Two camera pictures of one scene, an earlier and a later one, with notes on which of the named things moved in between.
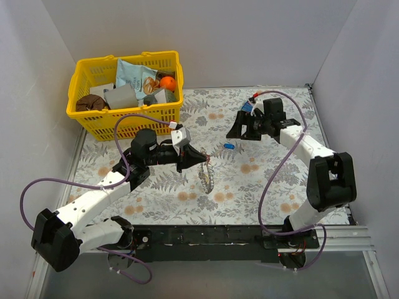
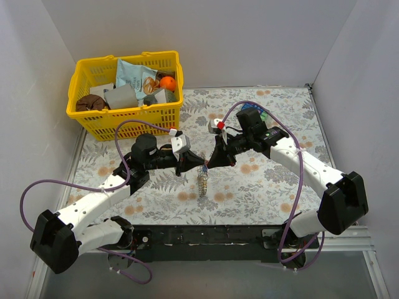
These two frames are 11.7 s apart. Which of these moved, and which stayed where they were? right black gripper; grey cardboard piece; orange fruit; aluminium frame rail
Moved: right black gripper
Stayed: orange fruit; aluminium frame rail; grey cardboard piece
